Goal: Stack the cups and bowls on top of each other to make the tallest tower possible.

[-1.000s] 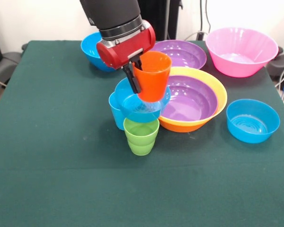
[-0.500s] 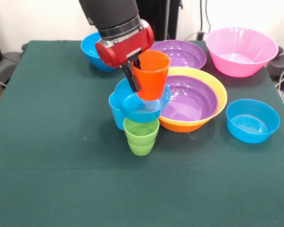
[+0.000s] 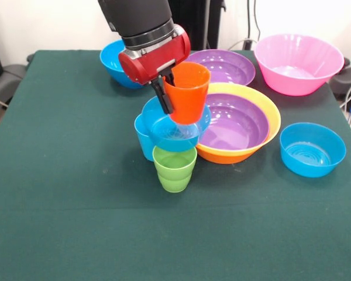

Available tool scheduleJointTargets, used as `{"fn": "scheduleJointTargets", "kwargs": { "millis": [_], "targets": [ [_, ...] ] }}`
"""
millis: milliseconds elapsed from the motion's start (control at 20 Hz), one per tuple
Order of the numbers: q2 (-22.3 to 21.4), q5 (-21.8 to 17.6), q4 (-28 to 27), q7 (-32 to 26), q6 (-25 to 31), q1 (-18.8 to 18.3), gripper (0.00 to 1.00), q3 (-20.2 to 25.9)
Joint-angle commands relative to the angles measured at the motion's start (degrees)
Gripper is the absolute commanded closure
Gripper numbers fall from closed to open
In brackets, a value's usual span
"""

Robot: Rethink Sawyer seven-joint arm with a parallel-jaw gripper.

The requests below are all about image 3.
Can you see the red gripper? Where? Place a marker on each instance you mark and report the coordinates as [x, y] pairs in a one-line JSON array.
[[152, 63]]

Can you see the orange plastic cup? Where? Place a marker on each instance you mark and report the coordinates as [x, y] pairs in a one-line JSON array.
[[190, 99]]

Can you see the shallow blue plastic bowl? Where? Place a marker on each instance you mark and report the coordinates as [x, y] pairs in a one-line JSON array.
[[161, 131], [313, 152]]

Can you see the light blue plastic cup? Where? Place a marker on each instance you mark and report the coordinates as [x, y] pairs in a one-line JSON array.
[[143, 143]]

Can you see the purple plastic bowl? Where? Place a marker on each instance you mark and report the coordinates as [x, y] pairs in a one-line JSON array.
[[234, 67], [240, 126]]

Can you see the deep blue plastic bowl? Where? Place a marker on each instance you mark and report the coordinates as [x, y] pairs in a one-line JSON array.
[[111, 64]]

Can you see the green plastic cup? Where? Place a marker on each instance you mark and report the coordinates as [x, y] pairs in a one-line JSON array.
[[174, 169]]

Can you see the orange plastic bowl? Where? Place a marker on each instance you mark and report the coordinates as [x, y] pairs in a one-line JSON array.
[[225, 156]]

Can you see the black power plug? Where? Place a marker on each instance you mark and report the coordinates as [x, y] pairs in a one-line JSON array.
[[247, 44]]

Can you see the pink plastic bowl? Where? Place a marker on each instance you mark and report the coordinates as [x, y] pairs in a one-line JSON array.
[[298, 70]]

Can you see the dark green tablecloth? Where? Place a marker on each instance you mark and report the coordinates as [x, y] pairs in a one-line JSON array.
[[175, 234]]

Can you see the black rounded equipment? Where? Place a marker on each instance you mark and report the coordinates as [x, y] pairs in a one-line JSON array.
[[349, 79]]

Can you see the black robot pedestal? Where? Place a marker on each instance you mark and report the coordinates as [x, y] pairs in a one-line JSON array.
[[202, 23]]

